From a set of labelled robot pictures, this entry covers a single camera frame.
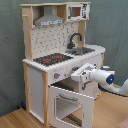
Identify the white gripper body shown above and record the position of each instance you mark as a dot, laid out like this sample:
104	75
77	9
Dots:
82	75

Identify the grey stove knob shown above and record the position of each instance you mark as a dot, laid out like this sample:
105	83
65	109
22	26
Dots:
56	75
75	68

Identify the white toy oven door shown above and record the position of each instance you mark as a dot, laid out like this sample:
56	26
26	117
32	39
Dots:
64	102

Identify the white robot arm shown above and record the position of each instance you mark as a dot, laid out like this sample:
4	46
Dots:
106	81

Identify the wooden toy kitchen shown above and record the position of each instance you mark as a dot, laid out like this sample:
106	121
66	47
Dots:
46	40

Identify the white fridge door with dispenser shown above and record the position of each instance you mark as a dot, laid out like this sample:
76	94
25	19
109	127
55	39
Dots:
90	88

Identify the grey toy sink basin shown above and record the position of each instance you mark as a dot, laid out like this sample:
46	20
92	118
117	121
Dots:
79	51

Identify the black toy faucet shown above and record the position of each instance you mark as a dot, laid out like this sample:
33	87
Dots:
71	44

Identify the black toy stovetop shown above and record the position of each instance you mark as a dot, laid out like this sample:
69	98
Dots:
52	59

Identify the toy microwave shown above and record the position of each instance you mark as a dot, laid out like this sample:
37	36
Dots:
78	11

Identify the grey toy range hood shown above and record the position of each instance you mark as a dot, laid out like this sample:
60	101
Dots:
48	18

